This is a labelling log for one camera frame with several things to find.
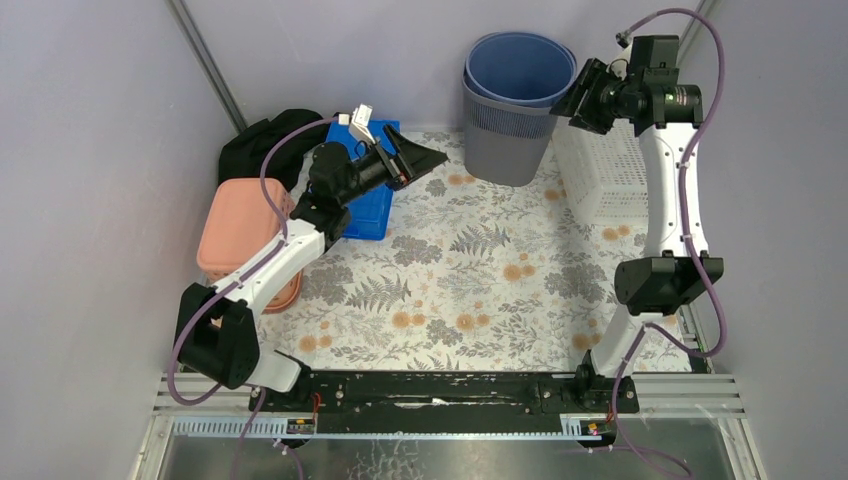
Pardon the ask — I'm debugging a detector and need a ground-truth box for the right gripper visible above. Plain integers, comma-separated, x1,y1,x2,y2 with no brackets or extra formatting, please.
547,58,637,136

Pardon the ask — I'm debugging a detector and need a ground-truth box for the blue bucket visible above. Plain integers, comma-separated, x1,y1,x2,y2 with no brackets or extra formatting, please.
464,31,577,108

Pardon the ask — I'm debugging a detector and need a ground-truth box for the blue divided plastic tray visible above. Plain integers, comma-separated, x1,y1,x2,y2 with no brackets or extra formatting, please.
325,123,394,241

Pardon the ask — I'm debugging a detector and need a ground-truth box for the grey waste bin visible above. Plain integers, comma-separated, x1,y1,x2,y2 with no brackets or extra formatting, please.
463,74,557,187

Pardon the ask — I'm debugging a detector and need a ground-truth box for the white plastic basket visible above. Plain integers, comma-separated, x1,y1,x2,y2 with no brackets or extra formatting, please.
551,118,648,227

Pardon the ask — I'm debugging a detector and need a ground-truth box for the pink plastic basket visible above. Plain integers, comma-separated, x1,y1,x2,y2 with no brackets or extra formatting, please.
196,178,295,302

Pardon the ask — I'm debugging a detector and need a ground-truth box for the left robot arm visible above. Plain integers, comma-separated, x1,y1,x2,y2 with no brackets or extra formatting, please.
172,125,448,411

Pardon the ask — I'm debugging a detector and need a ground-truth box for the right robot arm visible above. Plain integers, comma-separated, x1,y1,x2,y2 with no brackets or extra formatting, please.
551,35,724,412

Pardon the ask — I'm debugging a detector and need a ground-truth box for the floral table mat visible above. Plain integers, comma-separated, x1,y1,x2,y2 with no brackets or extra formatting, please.
258,132,646,371

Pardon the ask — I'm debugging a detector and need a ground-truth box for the black cloth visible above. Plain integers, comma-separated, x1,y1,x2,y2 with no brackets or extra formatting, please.
217,109,329,191

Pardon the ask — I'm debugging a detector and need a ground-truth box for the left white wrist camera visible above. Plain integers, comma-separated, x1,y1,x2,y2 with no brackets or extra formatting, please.
337,104,375,145

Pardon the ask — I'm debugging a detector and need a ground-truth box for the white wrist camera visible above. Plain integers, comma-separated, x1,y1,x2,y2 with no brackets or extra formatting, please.
608,30,632,79
337,104,375,145

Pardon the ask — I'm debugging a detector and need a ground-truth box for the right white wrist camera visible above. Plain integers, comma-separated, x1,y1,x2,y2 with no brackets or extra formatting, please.
608,30,632,79

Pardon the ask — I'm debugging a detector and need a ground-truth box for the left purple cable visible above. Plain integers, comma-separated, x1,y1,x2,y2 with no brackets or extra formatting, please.
165,115,342,480

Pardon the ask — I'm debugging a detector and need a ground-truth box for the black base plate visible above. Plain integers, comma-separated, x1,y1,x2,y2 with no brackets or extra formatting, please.
249,370,640,434

